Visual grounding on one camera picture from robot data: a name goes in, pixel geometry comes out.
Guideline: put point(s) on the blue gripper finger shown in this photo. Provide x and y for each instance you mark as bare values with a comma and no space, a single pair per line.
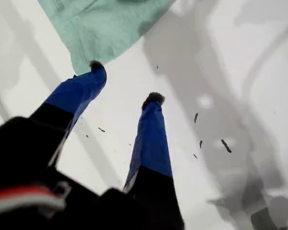
79,93
153,143

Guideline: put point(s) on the pale green T-shirt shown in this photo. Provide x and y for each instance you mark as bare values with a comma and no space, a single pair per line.
98,31

